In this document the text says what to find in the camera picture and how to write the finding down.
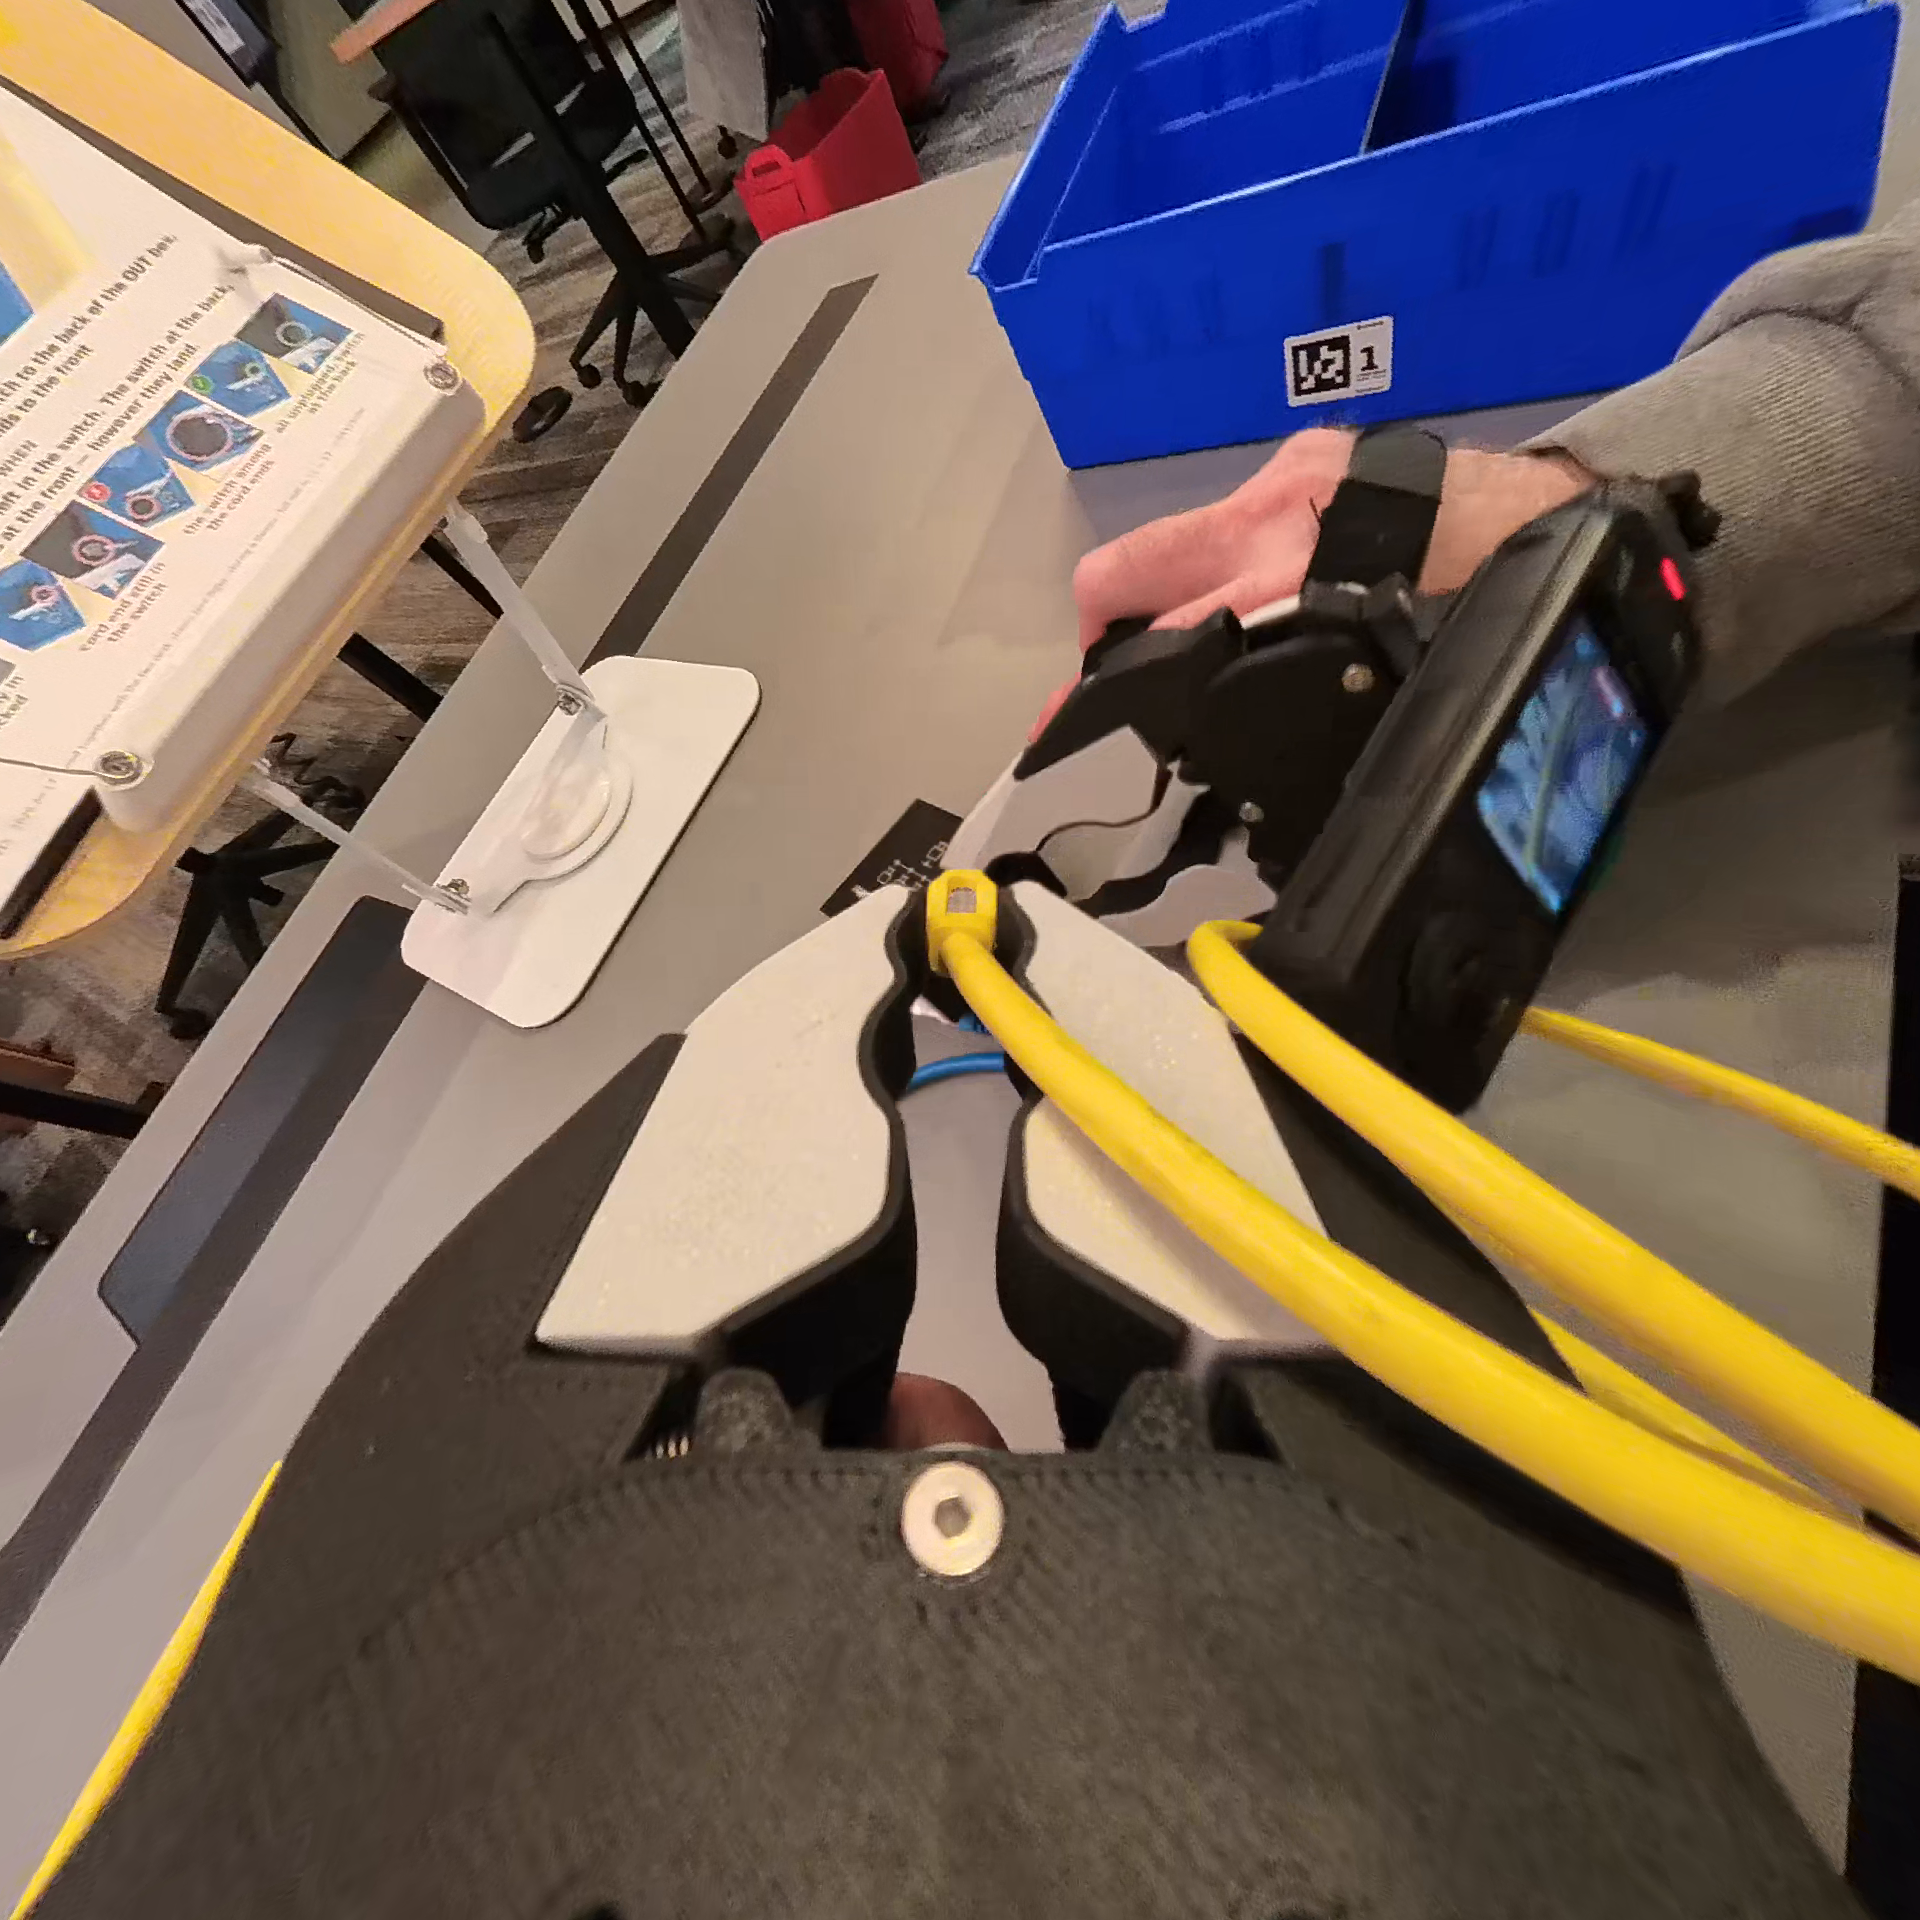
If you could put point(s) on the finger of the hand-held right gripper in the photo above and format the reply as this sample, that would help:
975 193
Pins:
1187 905
1049 793

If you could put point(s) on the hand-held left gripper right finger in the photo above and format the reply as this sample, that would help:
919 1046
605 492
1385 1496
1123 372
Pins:
1111 1275

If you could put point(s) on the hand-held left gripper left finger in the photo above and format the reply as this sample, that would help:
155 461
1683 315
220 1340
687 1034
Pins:
736 1170

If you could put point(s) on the black ethernet switch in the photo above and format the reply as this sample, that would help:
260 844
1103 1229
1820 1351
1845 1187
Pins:
887 863

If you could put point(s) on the person's right forearm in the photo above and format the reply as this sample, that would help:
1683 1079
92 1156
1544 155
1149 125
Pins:
1797 452

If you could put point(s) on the person's right hand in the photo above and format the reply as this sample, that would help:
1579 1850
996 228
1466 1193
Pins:
1217 524

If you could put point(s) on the white sheet stand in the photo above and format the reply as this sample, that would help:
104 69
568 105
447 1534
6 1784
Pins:
660 782

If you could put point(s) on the black office chair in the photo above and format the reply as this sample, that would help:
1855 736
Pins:
496 120
226 900

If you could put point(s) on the blue plastic bin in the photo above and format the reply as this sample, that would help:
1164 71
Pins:
1498 269

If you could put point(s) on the red fabric bin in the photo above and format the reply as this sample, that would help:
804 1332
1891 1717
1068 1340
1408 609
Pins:
824 163
900 52

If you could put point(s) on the instruction sheet on stand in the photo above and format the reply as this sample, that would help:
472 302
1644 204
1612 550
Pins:
377 210

